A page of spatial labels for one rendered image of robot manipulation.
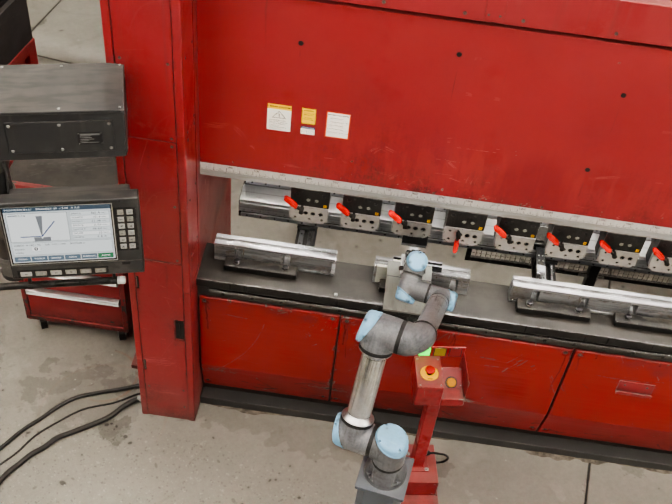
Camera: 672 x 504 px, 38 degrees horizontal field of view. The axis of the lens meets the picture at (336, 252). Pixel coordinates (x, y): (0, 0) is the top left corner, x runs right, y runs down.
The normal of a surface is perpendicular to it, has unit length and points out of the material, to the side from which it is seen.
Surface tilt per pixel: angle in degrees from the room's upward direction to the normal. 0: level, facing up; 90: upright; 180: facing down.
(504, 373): 90
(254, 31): 90
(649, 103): 90
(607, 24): 90
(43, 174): 0
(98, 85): 0
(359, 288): 0
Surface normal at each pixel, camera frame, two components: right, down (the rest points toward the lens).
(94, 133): 0.15, 0.72
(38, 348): 0.08, -0.70
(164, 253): -0.11, 0.70
